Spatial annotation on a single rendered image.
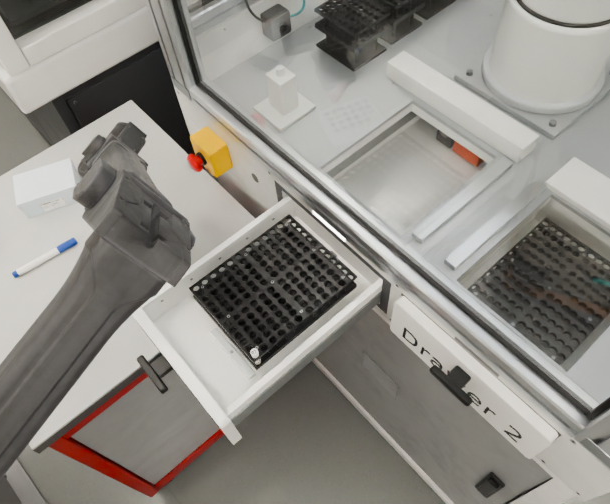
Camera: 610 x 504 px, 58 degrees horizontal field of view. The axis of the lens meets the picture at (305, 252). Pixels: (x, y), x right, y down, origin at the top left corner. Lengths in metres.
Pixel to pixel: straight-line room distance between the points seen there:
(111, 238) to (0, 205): 0.98
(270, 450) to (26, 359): 1.35
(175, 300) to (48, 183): 0.45
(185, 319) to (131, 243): 0.57
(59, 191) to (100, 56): 0.39
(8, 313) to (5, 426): 0.77
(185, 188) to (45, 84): 0.43
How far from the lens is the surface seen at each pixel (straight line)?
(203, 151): 1.11
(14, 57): 1.43
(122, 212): 0.43
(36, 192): 1.31
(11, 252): 1.31
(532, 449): 0.90
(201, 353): 0.96
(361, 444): 1.75
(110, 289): 0.44
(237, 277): 0.94
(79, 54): 1.48
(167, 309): 1.01
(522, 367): 0.80
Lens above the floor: 1.70
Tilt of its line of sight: 58 degrees down
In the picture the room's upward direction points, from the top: 7 degrees counter-clockwise
